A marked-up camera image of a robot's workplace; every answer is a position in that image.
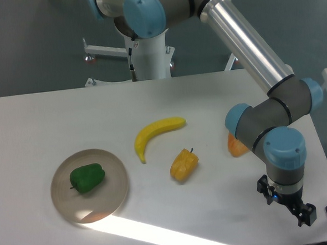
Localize orange toy fruit piece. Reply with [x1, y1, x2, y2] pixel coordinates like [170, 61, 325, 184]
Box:
[227, 133, 249, 157]

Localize beige round plate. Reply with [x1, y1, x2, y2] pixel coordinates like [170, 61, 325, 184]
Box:
[50, 149, 129, 224]

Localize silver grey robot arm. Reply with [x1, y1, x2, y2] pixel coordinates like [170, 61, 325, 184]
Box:
[87, 0, 323, 226]

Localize yellow toy banana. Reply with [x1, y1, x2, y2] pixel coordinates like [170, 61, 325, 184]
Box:
[134, 116, 186, 164]

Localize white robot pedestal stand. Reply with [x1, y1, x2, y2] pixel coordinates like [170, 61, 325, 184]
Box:
[80, 26, 242, 88]

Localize yellow-orange toy bell pepper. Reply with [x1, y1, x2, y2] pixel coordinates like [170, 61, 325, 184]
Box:
[170, 148, 199, 182]

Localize black cable on pedestal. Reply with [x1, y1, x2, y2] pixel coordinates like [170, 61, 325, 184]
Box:
[126, 32, 140, 82]

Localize green toy bell pepper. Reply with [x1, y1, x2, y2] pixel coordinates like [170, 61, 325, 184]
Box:
[69, 163, 105, 194]

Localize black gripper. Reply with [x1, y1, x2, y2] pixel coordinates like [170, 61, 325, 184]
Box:
[257, 175, 317, 227]

